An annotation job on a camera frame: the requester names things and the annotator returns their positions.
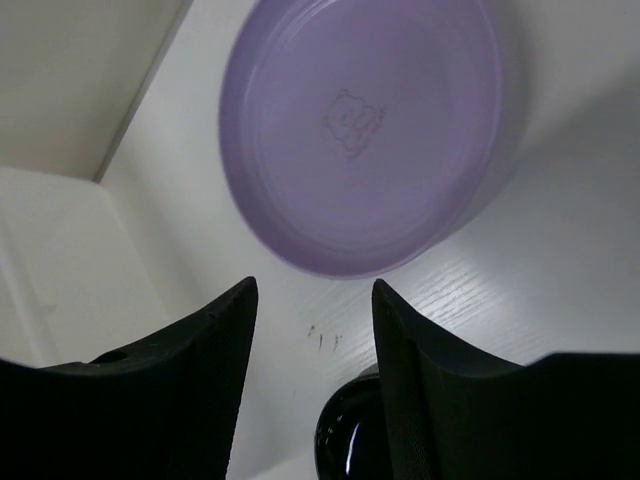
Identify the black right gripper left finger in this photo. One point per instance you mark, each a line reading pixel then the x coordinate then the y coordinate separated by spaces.
pixel 163 407

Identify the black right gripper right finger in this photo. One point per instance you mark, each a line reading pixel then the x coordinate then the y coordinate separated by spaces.
pixel 454 411

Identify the purple plastic plate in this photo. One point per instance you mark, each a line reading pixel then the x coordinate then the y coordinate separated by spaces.
pixel 355 135

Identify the black glossy plate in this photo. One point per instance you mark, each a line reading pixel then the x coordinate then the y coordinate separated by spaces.
pixel 350 440

